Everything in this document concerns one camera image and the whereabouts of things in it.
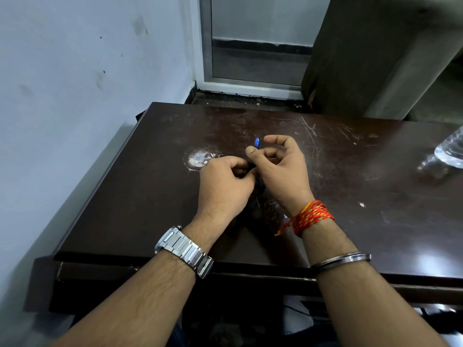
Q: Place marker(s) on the person's left hand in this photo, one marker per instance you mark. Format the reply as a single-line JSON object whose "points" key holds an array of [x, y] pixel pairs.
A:
{"points": [[220, 193]]}

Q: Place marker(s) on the person's right hand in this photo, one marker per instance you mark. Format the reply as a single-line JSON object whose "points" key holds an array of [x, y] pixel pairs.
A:
{"points": [[285, 177]]}

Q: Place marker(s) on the person's left thumb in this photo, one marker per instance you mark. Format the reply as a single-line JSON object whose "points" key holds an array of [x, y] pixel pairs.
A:
{"points": [[247, 178]]}

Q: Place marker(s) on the person's right thumb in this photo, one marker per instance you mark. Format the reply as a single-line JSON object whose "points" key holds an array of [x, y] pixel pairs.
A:
{"points": [[257, 151]]}

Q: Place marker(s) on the blue dark pen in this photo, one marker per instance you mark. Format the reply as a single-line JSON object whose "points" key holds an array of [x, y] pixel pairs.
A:
{"points": [[256, 142]]}

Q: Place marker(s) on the person's right forearm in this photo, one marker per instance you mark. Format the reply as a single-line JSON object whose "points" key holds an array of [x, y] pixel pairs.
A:
{"points": [[354, 296]]}

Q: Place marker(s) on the person's left forearm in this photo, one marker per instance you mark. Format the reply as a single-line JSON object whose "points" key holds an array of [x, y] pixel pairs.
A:
{"points": [[141, 303]]}

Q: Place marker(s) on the red orange thread wristband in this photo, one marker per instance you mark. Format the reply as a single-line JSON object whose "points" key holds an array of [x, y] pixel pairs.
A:
{"points": [[311, 216]]}

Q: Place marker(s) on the silver metal wristwatch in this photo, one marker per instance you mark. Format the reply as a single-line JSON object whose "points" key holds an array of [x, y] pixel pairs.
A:
{"points": [[188, 251]]}

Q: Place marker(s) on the white framed glass door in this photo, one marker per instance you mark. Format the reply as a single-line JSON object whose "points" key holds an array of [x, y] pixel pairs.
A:
{"points": [[253, 43]]}

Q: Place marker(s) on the silver metal bangle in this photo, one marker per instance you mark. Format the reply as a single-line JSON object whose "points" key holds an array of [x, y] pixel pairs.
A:
{"points": [[342, 259]]}

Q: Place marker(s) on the grey brown cabinet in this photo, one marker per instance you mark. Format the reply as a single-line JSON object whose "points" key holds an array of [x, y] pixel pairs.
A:
{"points": [[376, 54]]}

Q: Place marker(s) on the clear plastic bottle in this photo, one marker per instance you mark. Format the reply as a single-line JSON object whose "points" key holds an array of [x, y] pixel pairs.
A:
{"points": [[451, 149]]}

